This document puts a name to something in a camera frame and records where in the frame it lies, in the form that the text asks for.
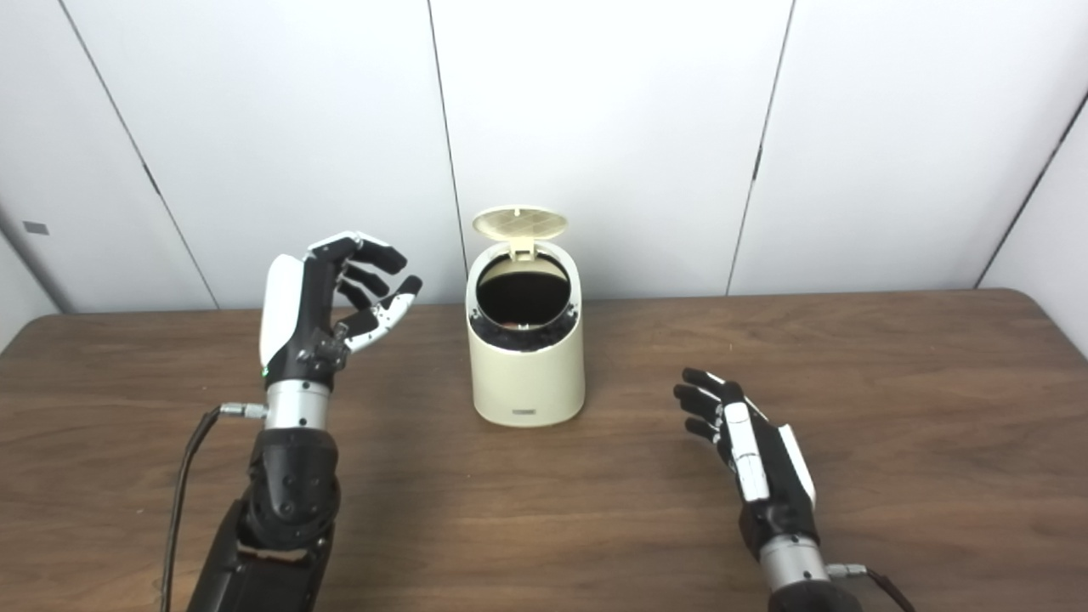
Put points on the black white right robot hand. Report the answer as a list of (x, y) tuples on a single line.
[(765, 476)]

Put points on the cream-colored desktop bin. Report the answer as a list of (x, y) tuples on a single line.
[(527, 382)]

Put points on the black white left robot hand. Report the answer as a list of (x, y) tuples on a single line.
[(297, 331)]

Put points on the round cream bin lid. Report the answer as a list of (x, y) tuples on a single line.
[(520, 223)]

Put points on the small gray wall tag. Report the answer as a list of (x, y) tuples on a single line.
[(36, 228)]

